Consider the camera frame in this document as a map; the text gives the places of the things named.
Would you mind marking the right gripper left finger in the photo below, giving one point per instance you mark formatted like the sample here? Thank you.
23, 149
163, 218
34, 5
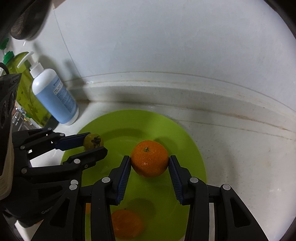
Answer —
66, 220

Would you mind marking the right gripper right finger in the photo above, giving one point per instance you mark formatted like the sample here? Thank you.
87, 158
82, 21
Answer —
232, 219

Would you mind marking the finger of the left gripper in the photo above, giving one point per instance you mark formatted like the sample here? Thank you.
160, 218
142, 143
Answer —
71, 169
43, 139

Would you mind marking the large orange mandarin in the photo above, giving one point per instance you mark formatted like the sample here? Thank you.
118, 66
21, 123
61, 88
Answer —
127, 225

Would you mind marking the green dish soap bottle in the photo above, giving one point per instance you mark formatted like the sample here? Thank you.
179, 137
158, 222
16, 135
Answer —
26, 102

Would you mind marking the white blue pump bottle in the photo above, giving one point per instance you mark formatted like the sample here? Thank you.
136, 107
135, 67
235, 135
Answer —
51, 92

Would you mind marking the green plate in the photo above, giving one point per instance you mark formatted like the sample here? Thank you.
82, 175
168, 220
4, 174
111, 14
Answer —
153, 199

